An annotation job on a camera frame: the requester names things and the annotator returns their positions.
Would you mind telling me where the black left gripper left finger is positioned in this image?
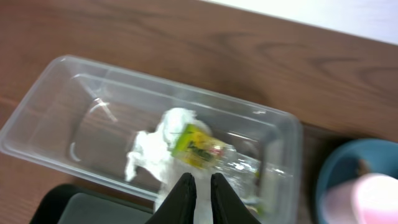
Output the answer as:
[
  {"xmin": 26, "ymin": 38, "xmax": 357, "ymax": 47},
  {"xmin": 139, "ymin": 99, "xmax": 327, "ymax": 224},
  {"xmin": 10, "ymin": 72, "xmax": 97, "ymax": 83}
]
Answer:
[{"xmin": 146, "ymin": 172, "xmax": 197, "ymax": 224}]

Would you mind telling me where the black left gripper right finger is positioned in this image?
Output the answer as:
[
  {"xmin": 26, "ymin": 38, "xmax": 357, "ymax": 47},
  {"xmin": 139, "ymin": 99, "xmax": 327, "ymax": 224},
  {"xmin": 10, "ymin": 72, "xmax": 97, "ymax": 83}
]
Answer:
[{"xmin": 210, "ymin": 173, "xmax": 261, "ymax": 224}]

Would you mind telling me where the green foil snack wrapper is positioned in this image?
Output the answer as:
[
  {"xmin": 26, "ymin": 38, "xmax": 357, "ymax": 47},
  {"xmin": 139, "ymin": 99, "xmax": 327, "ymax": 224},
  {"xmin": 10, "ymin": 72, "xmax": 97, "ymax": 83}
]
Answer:
[{"xmin": 170, "ymin": 123, "xmax": 265, "ymax": 215}]

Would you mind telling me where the crumpled white paper napkin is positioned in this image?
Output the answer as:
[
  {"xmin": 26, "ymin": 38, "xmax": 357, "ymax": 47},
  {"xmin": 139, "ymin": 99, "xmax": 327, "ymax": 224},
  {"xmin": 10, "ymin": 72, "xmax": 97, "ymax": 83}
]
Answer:
[{"xmin": 124, "ymin": 108, "xmax": 213, "ymax": 223}]

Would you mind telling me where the black plastic bin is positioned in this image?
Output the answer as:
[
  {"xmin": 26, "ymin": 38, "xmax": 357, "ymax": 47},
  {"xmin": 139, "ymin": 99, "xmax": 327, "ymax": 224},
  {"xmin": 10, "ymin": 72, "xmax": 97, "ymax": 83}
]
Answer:
[{"xmin": 30, "ymin": 184, "xmax": 152, "ymax": 224}]

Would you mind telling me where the clear plastic bin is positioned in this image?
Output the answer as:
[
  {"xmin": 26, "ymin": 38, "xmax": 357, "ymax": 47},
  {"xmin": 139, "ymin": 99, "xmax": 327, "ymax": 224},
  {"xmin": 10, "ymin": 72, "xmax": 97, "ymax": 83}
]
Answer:
[{"xmin": 1, "ymin": 56, "xmax": 302, "ymax": 223}]

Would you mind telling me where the dark blue plate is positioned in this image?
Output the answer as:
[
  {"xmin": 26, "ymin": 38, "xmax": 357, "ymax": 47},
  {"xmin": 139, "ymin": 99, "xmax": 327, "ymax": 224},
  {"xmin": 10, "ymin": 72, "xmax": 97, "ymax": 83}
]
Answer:
[{"xmin": 312, "ymin": 139, "xmax": 397, "ymax": 224}]

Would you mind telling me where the pink cup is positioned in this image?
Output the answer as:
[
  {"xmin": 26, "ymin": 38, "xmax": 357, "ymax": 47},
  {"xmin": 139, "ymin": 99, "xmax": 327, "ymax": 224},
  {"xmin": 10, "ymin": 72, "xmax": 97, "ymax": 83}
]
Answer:
[{"xmin": 321, "ymin": 173, "xmax": 397, "ymax": 224}]

